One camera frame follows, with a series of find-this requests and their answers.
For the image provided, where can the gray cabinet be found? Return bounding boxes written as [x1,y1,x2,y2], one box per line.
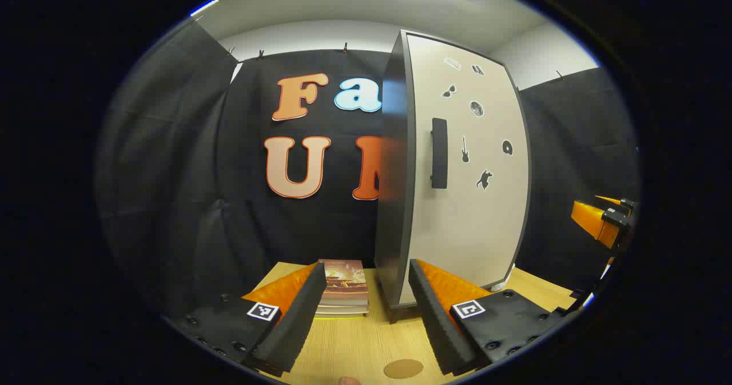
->
[373,29,534,324]

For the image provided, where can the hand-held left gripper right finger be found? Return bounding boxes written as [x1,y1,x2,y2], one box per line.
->
[408,258,567,377]

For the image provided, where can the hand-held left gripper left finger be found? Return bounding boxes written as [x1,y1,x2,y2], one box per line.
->
[170,262,328,374]

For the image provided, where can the black backdrop cloth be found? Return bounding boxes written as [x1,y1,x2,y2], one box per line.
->
[94,19,640,317]

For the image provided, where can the beige cabinet door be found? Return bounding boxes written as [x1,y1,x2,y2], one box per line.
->
[400,30,532,305]

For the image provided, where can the brown cover book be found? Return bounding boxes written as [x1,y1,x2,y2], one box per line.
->
[318,259,369,304]

